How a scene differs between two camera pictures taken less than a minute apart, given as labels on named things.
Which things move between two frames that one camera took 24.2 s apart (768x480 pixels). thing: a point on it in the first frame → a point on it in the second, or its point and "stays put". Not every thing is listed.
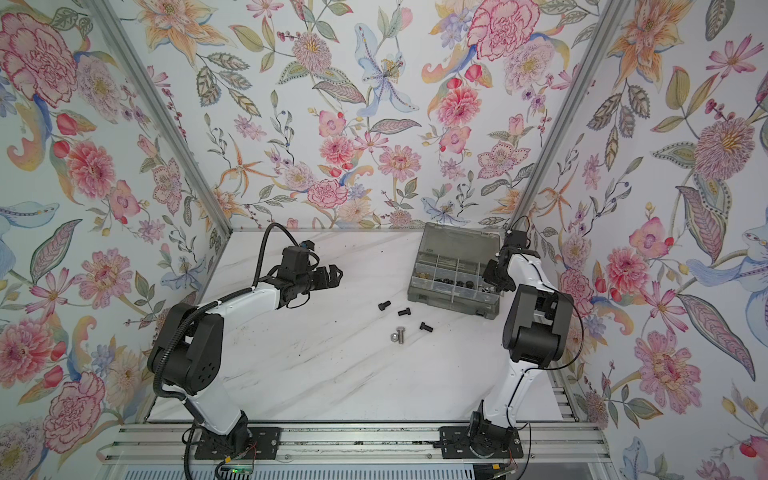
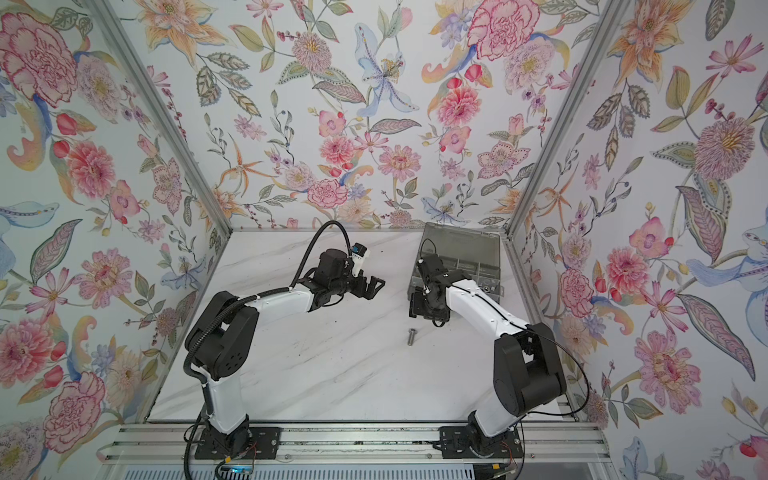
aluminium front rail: x=352 y=444 stays put
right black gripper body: x=494 y=276 → x=431 y=311
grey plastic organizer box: x=448 y=270 stays put
